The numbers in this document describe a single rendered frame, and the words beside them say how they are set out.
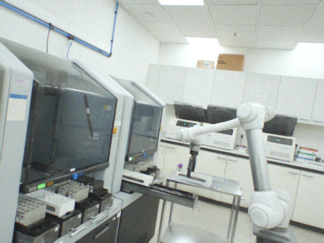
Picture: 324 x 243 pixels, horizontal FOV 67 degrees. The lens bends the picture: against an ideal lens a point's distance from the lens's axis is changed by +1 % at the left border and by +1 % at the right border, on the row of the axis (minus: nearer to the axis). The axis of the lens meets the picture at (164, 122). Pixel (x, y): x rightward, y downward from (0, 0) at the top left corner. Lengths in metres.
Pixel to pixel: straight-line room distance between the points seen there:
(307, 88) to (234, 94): 1.07
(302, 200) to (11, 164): 3.75
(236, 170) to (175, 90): 1.72
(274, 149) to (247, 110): 2.48
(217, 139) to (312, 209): 1.61
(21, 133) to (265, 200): 1.28
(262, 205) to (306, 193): 2.61
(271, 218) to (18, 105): 1.35
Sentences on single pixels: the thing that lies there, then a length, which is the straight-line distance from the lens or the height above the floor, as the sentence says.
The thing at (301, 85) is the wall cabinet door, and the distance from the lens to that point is 4.35.
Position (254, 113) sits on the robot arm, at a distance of 1.57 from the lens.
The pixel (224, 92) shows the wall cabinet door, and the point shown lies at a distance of 4.29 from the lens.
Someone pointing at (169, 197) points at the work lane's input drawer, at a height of 0.79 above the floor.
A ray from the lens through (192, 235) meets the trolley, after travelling 2.48.
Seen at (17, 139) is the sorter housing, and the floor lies 1.18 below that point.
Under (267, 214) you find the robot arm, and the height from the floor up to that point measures 0.89.
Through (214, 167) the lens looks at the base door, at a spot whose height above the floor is 0.59.
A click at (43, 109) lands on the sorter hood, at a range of 1.10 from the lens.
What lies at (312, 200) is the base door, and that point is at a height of 0.44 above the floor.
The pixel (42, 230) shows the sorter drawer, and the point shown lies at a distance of 1.19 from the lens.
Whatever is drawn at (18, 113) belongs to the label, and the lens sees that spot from 1.04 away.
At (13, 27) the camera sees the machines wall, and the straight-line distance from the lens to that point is 2.46.
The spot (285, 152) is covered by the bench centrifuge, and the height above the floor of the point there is 1.03.
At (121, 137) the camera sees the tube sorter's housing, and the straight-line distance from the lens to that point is 1.70.
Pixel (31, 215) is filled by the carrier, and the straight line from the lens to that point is 1.22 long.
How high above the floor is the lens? 1.37
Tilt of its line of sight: 3 degrees down
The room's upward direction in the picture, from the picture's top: 9 degrees clockwise
